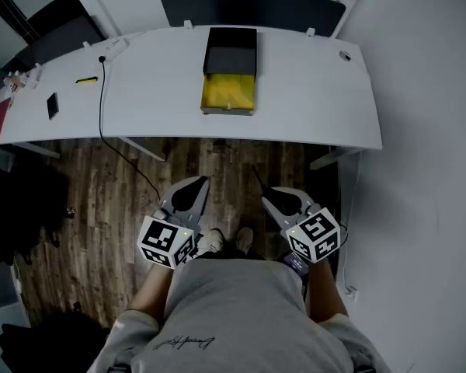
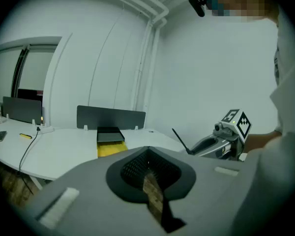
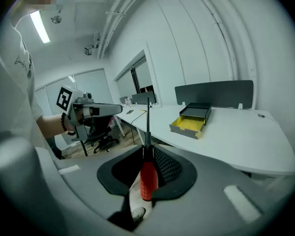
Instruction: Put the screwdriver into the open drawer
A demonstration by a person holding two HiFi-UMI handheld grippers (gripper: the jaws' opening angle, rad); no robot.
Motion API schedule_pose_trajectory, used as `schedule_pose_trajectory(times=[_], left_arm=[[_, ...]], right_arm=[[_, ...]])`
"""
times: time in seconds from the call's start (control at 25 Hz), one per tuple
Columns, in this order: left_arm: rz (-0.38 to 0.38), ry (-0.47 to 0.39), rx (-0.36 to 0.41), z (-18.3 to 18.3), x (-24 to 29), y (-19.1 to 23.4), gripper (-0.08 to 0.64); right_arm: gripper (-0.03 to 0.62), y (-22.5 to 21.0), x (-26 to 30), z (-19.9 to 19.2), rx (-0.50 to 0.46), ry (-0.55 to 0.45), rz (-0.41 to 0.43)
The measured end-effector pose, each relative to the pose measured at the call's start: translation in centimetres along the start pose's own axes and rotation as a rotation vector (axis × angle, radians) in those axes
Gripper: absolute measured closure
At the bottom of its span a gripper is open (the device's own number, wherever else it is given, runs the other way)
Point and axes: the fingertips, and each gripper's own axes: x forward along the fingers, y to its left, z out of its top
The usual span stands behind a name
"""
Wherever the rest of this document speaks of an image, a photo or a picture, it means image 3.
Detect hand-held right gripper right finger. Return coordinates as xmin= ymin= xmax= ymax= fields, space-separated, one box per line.
xmin=135 ymin=144 xmax=285 ymax=235

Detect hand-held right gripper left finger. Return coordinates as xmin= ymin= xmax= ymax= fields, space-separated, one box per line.
xmin=54 ymin=144 xmax=144 ymax=221

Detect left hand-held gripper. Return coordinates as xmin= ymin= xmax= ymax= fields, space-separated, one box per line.
xmin=56 ymin=84 xmax=124 ymax=143

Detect yellow tray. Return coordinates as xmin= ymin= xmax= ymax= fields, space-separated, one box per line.
xmin=169 ymin=115 xmax=206 ymax=140

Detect person's left forearm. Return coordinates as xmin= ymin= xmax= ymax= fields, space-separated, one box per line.
xmin=36 ymin=114 xmax=65 ymax=140

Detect person's left hand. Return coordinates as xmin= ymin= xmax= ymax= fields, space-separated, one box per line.
xmin=64 ymin=116 xmax=115 ymax=133

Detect large window with blinds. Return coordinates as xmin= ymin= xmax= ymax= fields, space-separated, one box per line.
xmin=35 ymin=68 xmax=114 ymax=116

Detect black office chair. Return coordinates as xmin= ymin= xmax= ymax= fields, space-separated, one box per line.
xmin=84 ymin=117 xmax=120 ymax=155

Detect dark grey desk partition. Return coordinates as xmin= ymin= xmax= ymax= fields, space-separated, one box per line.
xmin=175 ymin=80 xmax=254 ymax=109
xmin=131 ymin=90 xmax=157 ymax=106

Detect white-framed window with blind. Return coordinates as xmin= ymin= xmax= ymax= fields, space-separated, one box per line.
xmin=114 ymin=49 xmax=155 ymax=96

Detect white shoe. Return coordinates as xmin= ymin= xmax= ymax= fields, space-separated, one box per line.
xmin=131 ymin=206 xmax=147 ymax=223

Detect ceiling-mounted grey device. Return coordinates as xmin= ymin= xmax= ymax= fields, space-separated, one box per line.
xmin=84 ymin=31 xmax=101 ymax=57

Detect white ceiling pipes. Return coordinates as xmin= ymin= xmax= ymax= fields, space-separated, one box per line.
xmin=96 ymin=0 xmax=149 ymax=59

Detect white t-shirt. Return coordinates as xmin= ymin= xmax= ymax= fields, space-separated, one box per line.
xmin=0 ymin=2 xmax=73 ymax=162

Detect ceiling tube light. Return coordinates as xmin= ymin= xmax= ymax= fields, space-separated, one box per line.
xmin=29 ymin=9 xmax=51 ymax=44

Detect thick black hanging cable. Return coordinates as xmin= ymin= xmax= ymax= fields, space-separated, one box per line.
xmin=79 ymin=140 xmax=89 ymax=157

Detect black power cable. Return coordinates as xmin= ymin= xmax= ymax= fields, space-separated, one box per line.
xmin=130 ymin=110 xmax=148 ymax=145

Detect black beaded bracelet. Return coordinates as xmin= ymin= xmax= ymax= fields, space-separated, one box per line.
xmin=60 ymin=112 xmax=76 ymax=136

